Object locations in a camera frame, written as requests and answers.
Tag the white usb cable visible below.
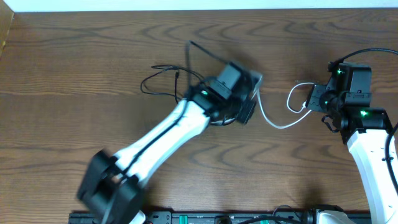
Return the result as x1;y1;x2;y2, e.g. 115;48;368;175
255;81;315;130

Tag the black usb cable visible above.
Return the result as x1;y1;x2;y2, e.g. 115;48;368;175
140;63;237;126

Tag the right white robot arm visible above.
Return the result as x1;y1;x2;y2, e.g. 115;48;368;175
305;85;397;223

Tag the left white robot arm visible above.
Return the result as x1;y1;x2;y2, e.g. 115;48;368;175
76;70;262;223

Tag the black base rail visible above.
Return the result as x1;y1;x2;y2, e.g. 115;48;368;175
68;205;371;224

